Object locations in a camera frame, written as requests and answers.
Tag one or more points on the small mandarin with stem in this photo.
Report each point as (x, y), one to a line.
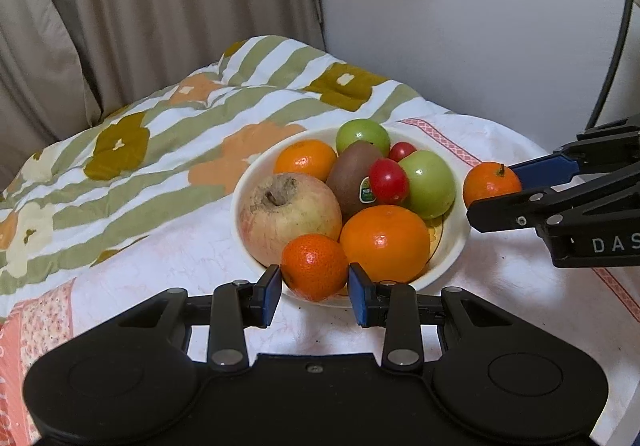
(489, 180)

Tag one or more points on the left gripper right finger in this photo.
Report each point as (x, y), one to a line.
(393, 306)

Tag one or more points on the brown kiwi with sticker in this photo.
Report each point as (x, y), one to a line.
(349, 178)

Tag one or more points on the large yellow-red apple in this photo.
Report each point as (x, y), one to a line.
(282, 207)

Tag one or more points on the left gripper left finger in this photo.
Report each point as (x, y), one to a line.
(236, 306)

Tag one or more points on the large red cherry tomato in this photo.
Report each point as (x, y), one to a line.
(388, 181)

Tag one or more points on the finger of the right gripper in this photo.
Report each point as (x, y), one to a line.
(525, 208)
(603, 149)

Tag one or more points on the green apple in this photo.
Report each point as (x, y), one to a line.
(432, 188)
(362, 130)

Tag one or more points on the white fruit bowl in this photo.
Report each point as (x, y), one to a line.
(448, 233)

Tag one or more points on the floral striped duvet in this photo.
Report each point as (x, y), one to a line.
(77, 202)

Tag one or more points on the green apple front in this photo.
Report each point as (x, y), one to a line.
(432, 188)

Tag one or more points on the green apple back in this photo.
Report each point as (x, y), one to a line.
(362, 130)

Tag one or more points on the large orange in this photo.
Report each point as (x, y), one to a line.
(390, 243)

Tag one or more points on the beige curtain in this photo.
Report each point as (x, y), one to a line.
(67, 64)

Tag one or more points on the small red cherry tomato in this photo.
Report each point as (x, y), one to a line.
(400, 150)

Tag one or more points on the orange mandarin back of bowl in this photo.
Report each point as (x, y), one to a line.
(311, 157)

